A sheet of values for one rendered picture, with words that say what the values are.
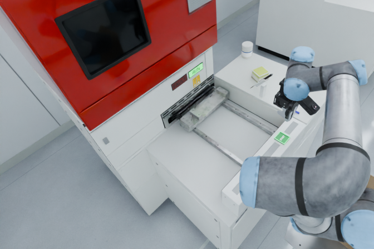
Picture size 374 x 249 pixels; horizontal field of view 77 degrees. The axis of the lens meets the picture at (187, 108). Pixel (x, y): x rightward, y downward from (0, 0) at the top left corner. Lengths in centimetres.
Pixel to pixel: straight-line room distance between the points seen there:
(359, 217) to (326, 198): 39
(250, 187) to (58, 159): 243
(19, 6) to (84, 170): 197
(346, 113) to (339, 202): 22
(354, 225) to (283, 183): 42
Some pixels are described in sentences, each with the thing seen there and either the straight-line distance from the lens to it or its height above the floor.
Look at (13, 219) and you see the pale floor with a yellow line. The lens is 273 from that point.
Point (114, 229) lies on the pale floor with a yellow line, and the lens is 220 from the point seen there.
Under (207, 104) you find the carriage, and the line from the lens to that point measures 148.
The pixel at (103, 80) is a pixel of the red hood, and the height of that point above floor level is 141.
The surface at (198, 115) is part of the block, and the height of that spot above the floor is 91.
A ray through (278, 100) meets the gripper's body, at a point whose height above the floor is 122.
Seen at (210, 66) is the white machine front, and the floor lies 105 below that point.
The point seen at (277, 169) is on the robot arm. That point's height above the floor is 150.
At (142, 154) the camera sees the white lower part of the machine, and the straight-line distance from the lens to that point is 145.
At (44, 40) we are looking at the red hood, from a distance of 84.
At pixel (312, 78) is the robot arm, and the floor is 145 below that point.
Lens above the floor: 196
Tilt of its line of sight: 47 degrees down
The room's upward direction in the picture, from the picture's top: 11 degrees counter-clockwise
